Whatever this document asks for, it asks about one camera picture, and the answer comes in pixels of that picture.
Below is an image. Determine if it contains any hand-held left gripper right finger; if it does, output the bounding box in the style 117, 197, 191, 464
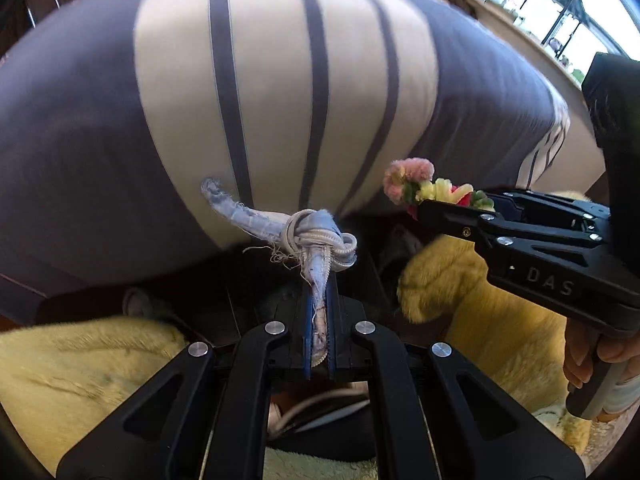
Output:
325, 290, 586, 480

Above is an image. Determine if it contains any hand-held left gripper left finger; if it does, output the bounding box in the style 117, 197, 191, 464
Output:
56, 290, 321, 480

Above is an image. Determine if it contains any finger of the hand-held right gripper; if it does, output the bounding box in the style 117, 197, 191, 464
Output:
480, 187, 613, 226
416, 199, 610, 267

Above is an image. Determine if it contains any artificial flower garland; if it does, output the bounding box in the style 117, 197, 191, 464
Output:
382, 157, 496, 221

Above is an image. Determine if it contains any knotted pale blue cloth strip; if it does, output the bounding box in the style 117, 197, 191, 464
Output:
200, 176, 358, 366

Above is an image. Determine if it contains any person's right hand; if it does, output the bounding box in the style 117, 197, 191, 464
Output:
562, 320, 640, 395

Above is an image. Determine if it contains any blue white striped duvet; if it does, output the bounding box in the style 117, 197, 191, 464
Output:
0, 0, 571, 321

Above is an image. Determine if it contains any white cable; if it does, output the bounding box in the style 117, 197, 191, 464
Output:
270, 385, 371, 433

